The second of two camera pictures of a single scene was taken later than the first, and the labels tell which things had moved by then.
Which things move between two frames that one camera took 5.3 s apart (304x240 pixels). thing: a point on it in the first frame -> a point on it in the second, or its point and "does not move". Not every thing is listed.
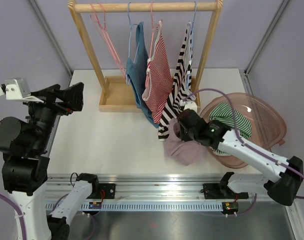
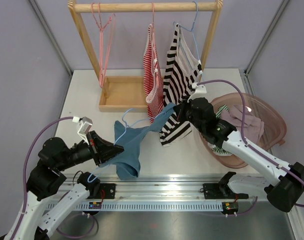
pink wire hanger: (110, 41) -> (105, 36)
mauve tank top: (184, 153) -> (254, 127)
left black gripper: (72, 98) -> (105, 151)
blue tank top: (135, 74) -> (131, 139)
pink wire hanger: (97, 20) -> (101, 31)
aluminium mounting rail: (183, 189) does not move
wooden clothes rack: (113, 94) does not move
